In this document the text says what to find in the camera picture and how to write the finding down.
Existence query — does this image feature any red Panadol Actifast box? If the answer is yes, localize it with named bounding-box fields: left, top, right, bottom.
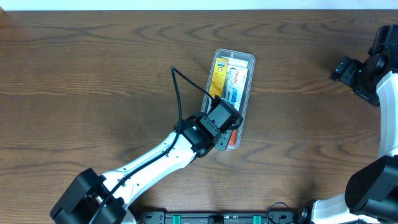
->
left=229, top=129, right=237, bottom=146

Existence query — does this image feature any white Panadol box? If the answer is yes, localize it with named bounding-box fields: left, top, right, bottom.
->
left=223, top=66, right=248, bottom=110

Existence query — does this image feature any left black cable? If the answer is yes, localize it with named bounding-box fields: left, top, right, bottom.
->
left=88, top=65, right=218, bottom=224

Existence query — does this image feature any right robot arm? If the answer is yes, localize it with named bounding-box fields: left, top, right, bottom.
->
left=296, top=24, right=397, bottom=223

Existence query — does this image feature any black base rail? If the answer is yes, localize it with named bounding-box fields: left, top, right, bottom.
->
left=136, top=209, right=305, bottom=224

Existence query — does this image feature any yellow medicine box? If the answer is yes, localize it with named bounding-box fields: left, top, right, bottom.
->
left=209, top=58, right=229, bottom=98

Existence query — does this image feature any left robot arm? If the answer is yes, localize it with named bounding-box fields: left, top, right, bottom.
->
left=50, top=114, right=234, bottom=224

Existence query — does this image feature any blue fever patch box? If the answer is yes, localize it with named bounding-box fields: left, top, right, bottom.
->
left=223, top=57, right=249, bottom=110

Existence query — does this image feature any clear plastic container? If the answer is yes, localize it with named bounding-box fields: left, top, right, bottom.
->
left=205, top=49, right=256, bottom=151

